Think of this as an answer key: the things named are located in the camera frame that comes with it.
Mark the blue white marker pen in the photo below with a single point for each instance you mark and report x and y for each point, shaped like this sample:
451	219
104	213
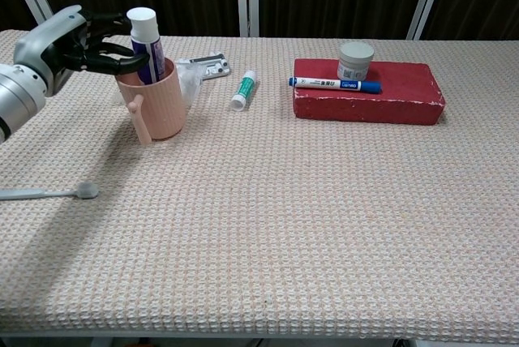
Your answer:
324	84

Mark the left robot arm silver white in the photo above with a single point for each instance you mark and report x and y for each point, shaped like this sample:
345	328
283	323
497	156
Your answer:
16	99

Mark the clear blister pack with cartridges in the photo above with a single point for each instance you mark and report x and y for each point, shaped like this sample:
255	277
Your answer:
215	67

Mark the grey toothbrush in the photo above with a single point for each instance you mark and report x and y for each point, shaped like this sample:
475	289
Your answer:
44	192

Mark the clear plastic bag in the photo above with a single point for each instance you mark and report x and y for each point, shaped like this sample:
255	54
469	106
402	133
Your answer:
190	79

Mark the green white glue stick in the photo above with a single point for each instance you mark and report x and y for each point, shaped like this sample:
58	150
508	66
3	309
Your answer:
244	89

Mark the small grey white jar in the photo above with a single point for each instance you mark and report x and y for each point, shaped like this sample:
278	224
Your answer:
356	59

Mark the red brick block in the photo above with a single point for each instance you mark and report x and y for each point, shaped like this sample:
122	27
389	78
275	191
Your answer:
405	99

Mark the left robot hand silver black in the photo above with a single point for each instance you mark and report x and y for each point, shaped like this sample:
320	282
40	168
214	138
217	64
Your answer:
44	47

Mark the purple white toothpaste tube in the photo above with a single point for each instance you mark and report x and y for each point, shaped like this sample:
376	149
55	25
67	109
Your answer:
144	35

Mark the beige waffle tablecloth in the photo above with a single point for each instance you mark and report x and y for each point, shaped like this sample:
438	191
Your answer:
284	221

